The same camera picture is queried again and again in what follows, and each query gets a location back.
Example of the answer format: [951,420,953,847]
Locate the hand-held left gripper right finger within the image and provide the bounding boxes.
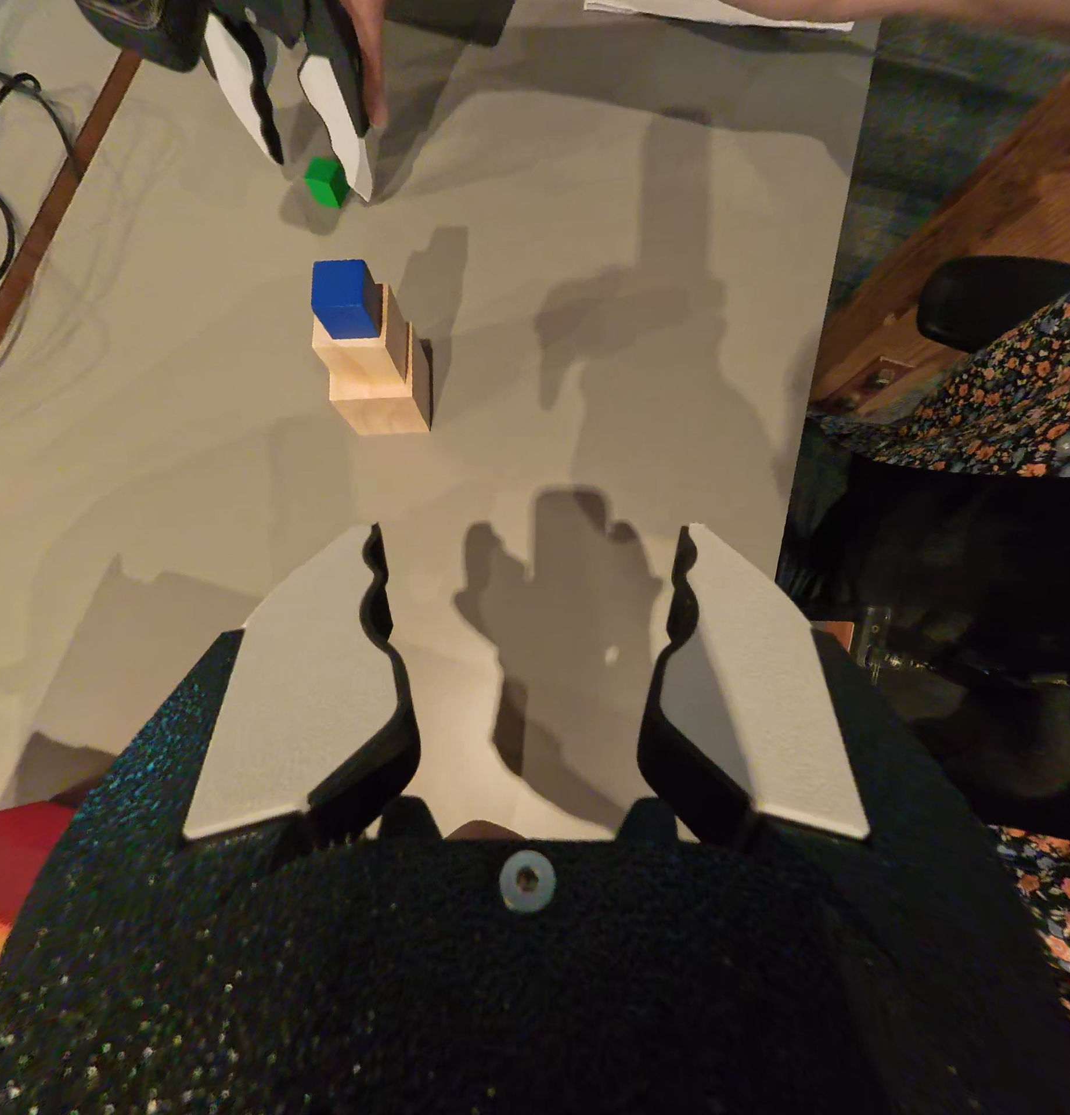
[636,521,874,851]

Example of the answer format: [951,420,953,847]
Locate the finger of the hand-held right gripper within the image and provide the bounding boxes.
[200,9,286,167]
[295,4,377,207]

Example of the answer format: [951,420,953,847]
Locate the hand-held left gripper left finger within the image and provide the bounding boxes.
[182,521,424,844]

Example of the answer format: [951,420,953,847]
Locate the green wooden cube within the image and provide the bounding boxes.
[304,157,351,210]

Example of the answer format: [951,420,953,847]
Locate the person's right hand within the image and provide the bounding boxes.
[341,0,390,132]

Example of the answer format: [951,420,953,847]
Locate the blue wooden block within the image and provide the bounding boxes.
[311,258,388,341]

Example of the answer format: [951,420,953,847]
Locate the brown wooden strip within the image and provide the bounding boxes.
[0,48,146,365]

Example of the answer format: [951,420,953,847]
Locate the black trousers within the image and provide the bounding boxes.
[777,453,1070,839]

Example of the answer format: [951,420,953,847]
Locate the light wooden block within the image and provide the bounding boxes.
[312,283,414,386]
[329,340,434,436]

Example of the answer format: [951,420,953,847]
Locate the red and yellow box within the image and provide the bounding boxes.
[0,800,76,1022]

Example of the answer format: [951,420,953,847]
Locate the white paper sheet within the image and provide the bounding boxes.
[583,0,857,35]

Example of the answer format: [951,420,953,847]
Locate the black cable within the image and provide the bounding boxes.
[0,52,76,299]

